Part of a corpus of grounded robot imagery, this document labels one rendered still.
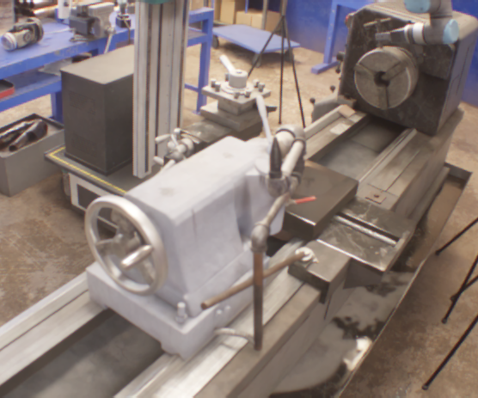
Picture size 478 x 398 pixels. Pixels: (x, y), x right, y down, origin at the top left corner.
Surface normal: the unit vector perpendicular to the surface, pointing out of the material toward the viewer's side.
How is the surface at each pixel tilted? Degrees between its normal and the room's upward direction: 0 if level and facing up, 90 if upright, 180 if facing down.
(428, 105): 90
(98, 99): 90
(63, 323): 0
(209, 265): 66
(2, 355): 0
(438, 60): 90
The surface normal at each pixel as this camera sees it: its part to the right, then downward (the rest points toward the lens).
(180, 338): -0.57, 0.39
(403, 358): 0.09, -0.84
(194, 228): 0.82, 0.21
